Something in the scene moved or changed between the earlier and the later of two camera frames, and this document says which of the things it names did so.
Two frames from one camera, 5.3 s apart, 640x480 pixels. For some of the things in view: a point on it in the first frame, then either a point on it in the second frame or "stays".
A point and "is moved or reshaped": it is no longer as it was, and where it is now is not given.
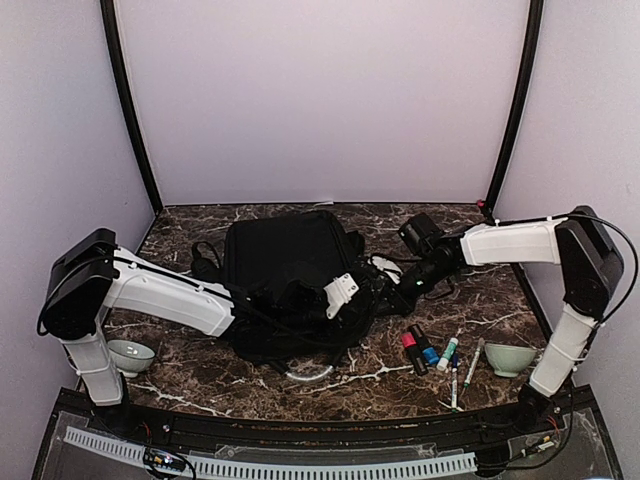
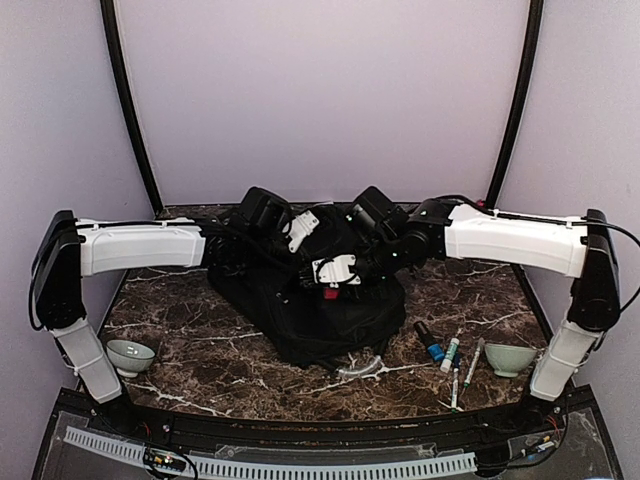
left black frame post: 114,49 stays
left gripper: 326,339 to 288,273
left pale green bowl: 130,357 stays
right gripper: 402,303 to 375,294
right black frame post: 534,34 stays
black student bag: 301,288 is moved or reshaped
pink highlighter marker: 413,341 is moved or reshaped
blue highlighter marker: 430,354 is moved or reshaped
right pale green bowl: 508,360 stays
